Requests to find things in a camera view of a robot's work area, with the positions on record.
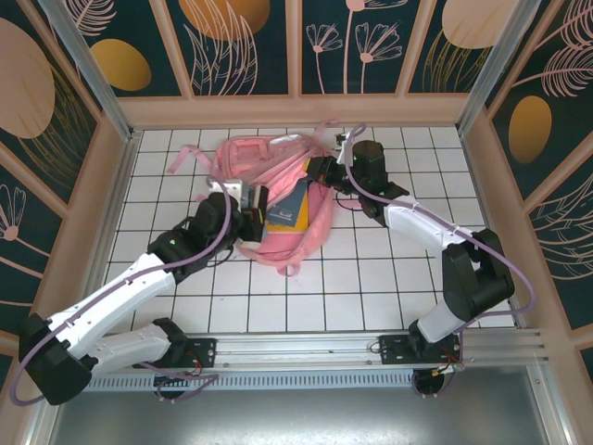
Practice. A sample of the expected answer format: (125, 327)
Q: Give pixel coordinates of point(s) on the pink student backpack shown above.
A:
(319, 222)

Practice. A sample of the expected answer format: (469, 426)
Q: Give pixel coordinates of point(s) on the teal notebook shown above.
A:
(287, 204)

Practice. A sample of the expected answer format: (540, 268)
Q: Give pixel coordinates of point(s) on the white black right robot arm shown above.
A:
(417, 222)

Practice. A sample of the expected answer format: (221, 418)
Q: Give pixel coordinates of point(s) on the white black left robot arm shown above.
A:
(116, 292)

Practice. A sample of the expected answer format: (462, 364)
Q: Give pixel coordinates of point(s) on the grey metal shelf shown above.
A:
(296, 417)

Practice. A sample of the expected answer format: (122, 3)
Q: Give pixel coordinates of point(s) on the aluminium mounting rail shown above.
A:
(296, 347)

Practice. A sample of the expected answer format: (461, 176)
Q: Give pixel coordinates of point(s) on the aluminium corner post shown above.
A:
(491, 69)
(92, 83)

